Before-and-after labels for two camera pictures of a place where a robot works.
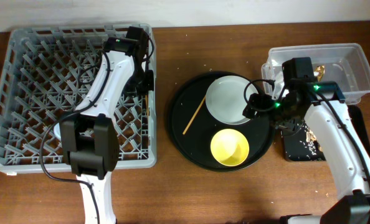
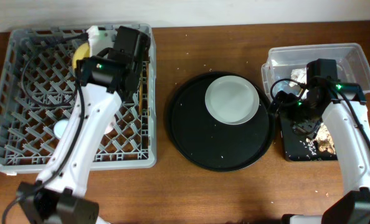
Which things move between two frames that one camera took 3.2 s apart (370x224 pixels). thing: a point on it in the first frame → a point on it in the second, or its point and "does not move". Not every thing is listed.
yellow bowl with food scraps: (229, 147) → (82, 51)
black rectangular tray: (296, 147) does not move
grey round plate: (225, 99) does not move
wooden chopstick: (193, 116) → (147, 86)
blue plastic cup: (56, 130) does not move
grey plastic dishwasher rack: (42, 76) does not move
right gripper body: (268, 106) → (297, 110)
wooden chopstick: (146, 96) → (141, 93)
